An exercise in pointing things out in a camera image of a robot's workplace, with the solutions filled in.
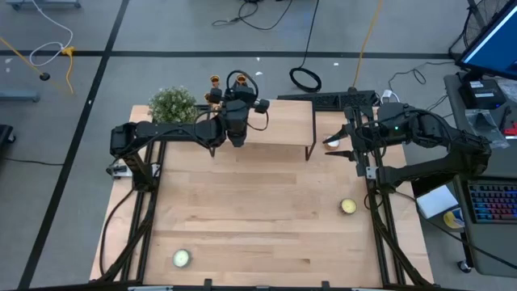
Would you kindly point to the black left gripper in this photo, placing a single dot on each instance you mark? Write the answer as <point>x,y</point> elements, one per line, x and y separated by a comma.
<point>238,103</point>

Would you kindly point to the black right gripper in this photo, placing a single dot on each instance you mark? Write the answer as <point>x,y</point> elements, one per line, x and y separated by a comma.
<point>371,135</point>

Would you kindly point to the yellow candle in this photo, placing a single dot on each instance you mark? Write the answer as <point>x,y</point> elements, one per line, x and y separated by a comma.
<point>348,206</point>

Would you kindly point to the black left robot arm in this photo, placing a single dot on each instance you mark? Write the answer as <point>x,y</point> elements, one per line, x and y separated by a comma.
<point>169,130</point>

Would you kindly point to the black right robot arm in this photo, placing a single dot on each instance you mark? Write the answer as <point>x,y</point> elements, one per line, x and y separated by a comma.
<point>428,171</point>

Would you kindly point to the wooden shelf with black legs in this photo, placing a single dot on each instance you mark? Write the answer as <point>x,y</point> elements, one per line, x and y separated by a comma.
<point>282,121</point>

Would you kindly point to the black perforated metal plate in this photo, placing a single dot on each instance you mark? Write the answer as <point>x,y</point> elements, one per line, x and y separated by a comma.
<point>323,100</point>

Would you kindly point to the white power adapter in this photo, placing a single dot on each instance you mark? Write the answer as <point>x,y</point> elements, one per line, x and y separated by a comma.
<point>387,95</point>

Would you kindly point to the green potted plant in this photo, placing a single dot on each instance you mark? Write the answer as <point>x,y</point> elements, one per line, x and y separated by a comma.
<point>171,105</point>

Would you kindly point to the white box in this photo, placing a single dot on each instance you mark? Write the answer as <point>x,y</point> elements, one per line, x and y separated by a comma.
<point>436,202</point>

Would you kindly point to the black table clamp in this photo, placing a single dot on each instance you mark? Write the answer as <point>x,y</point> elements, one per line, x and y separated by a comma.
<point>325,285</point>
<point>208,284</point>

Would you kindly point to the clear plastic bag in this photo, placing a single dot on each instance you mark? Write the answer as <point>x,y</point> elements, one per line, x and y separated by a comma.
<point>486,129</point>

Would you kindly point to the black mini computer box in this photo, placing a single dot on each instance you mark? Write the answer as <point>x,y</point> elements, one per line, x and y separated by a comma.
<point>480,95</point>

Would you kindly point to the backlit computer keyboard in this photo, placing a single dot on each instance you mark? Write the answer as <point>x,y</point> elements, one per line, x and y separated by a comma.
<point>494,202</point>

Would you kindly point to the red object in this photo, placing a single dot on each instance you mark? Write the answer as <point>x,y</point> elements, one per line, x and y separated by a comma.
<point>512,131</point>

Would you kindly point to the desk caster wheel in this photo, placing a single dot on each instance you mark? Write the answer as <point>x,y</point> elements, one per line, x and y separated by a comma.
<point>464,266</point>

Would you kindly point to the black floor fan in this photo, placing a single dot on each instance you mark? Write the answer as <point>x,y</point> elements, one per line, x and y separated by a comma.
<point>474,24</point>

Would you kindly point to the computer monitor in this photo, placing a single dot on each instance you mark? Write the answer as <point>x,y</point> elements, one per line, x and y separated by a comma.
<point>494,44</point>

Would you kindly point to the grey desk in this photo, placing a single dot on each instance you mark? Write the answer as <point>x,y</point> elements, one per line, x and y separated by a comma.
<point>501,242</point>

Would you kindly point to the orange line with black ball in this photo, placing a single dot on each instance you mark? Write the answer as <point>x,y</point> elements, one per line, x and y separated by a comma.
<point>44,76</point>

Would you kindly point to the grey cart base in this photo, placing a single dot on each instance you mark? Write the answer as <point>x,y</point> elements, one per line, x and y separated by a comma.
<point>18,95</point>
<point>40,4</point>

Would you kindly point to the black chair base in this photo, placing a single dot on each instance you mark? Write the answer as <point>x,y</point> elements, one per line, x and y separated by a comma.
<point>6,135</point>

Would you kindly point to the silver arm base bracket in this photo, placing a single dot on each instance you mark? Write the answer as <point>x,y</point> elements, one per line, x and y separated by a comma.
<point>119,171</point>
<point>371,172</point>

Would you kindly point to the black aluminium table frame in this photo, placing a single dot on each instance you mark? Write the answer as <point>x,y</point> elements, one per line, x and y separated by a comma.
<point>146,242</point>

